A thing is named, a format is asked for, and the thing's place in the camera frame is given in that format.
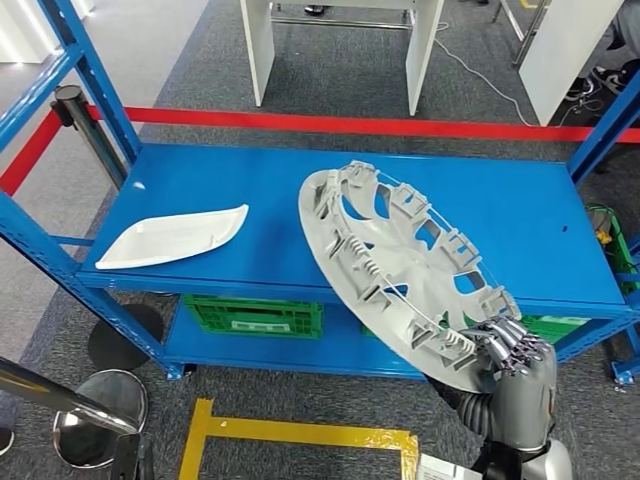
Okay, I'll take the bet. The grey plastic wheel cover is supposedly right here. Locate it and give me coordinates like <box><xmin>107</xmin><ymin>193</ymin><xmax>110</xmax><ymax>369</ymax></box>
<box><xmin>298</xmin><ymin>160</ymin><xmax>522</xmax><ymax>393</ymax></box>

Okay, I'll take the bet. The white desk panel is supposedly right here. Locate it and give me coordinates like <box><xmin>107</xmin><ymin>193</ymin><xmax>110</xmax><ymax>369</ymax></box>
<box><xmin>518</xmin><ymin>0</ymin><xmax>626</xmax><ymax>127</ymax></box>

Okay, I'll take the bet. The dark stanchion post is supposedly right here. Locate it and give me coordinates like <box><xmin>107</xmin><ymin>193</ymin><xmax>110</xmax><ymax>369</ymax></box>
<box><xmin>51</xmin><ymin>84</ymin><xmax>165</xmax><ymax>372</ymax></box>

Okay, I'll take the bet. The white desk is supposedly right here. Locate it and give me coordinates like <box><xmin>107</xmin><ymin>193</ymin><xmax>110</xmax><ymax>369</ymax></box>
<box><xmin>239</xmin><ymin>0</ymin><xmax>445</xmax><ymax>117</ymax></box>

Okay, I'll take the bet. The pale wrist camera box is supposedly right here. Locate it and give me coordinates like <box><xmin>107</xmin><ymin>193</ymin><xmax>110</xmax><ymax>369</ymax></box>
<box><xmin>416</xmin><ymin>453</ymin><xmax>484</xmax><ymax>480</ymax></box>

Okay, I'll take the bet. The white booth panel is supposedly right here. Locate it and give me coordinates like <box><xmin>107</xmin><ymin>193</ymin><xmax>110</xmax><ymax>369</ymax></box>
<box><xmin>0</xmin><ymin>0</ymin><xmax>96</xmax><ymax>66</ymax></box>

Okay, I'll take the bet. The red barrier belt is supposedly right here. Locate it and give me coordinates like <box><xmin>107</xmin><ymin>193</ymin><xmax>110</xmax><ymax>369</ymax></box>
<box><xmin>0</xmin><ymin>109</ymin><xmax>63</xmax><ymax>198</ymax></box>
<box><xmin>87</xmin><ymin>105</ymin><xmax>640</xmax><ymax>145</ymax></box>

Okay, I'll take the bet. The white plastic lamp cover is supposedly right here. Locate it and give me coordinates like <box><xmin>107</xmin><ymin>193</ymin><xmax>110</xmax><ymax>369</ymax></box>
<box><xmin>94</xmin><ymin>203</ymin><xmax>250</xmax><ymax>272</ymax></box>

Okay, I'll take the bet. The green crate holding cables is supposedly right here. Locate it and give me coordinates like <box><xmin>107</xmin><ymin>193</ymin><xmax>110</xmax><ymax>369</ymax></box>
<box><xmin>586</xmin><ymin>203</ymin><xmax>640</xmax><ymax>296</ymax></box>

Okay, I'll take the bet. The chrome stanchion post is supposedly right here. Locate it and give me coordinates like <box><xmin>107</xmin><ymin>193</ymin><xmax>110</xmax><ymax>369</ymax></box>
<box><xmin>0</xmin><ymin>357</ymin><xmax>149</xmax><ymax>472</ymax></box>

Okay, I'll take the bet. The green plastic crate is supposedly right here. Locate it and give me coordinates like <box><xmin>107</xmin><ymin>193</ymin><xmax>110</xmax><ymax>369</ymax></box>
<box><xmin>361</xmin><ymin>311</ymin><xmax>451</xmax><ymax>340</ymax></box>
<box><xmin>517</xmin><ymin>313</ymin><xmax>592</xmax><ymax>346</ymax></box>
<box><xmin>181</xmin><ymin>295</ymin><xmax>324</xmax><ymax>341</ymax></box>

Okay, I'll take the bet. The chrome metal frame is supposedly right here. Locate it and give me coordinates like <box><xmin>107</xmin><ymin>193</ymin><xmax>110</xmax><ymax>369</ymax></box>
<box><xmin>492</xmin><ymin>0</ymin><xmax>551</xmax><ymax>68</ymax></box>

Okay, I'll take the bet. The white floor cable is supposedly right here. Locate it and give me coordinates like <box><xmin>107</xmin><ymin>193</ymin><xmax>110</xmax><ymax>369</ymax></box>
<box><xmin>433</xmin><ymin>23</ymin><xmax>601</xmax><ymax>127</ymax></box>

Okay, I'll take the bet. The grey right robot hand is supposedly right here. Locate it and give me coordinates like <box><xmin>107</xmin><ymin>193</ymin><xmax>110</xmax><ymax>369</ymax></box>
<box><xmin>462</xmin><ymin>316</ymin><xmax>558</xmax><ymax>455</ymax></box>

